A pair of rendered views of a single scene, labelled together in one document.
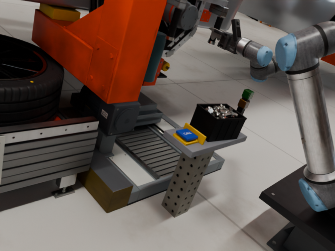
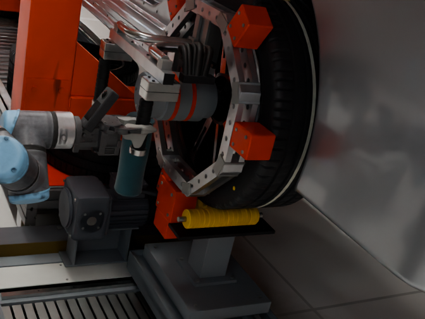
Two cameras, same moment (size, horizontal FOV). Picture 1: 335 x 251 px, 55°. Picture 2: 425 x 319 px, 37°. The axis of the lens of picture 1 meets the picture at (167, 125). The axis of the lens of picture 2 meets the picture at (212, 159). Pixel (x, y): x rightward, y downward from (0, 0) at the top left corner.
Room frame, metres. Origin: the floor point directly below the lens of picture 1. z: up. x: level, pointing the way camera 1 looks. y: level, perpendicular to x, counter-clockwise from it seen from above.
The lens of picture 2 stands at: (2.57, -1.41, 1.39)
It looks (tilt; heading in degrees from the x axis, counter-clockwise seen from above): 22 degrees down; 111
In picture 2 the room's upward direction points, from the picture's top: 13 degrees clockwise
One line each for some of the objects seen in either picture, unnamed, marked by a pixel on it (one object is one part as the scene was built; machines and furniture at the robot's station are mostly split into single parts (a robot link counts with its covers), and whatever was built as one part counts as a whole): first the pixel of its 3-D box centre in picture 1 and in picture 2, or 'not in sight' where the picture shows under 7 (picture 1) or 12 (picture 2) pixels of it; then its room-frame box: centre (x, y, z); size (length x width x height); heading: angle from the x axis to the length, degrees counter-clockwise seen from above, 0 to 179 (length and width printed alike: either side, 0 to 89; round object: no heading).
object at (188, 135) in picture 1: (186, 135); not in sight; (1.22, -0.09, 0.47); 0.07 x 0.07 x 0.02; 53
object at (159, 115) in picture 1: (117, 108); (200, 293); (1.95, 0.35, 0.13); 0.50 x 0.36 x 0.10; 143
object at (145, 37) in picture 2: not in sight; (157, 23); (1.70, 0.18, 1.03); 0.19 x 0.18 x 0.11; 53
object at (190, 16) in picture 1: (176, 11); (175, 96); (1.81, 0.16, 0.85); 0.21 x 0.14 x 0.14; 53
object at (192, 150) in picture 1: (208, 136); not in sight; (1.35, -0.19, 0.44); 0.43 x 0.17 x 0.03; 143
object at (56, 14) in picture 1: (60, 11); not in sight; (1.56, 0.67, 0.70); 0.14 x 0.14 x 0.05; 53
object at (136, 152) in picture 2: (216, 29); (142, 125); (1.85, -0.08, 0.83); 0.04 x 0.04 x 0.16
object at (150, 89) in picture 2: (218, 9); (159, 88); (1.86, -0.05, 0.93); 0.09 x 0.05 x 0.05; 53
